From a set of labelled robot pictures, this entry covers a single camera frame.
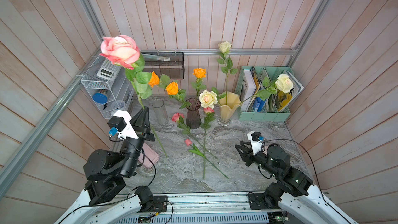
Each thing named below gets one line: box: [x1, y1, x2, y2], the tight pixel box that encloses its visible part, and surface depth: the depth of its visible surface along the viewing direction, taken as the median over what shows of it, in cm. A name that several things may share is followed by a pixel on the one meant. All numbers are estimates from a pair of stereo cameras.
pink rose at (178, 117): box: [171, 112, 219, 160], surface depth 103 cm
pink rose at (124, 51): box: [99, 34, 169, 159], surface depth 34 cm
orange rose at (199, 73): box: [190, 67, 207, 99], surface depth 85 cm
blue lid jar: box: [92, 89, 109, 104], surface depth 79 cm
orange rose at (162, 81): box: [148, 71, 171, 89], surface depth 74 cm
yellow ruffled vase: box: [217, 91, 243, 127], surface depth 94 cm
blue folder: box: [252, 96, 267, 112], surface depth 98 cm
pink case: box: [137, 142, 160, 169], surface depth 88 cm
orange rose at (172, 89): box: [165, 81, 192, 109], surface depth 75 cm
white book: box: [239, 69, 257, 112], surface depth 95 cm
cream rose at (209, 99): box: [199, 87, 226, 110], surface depth 71 cm
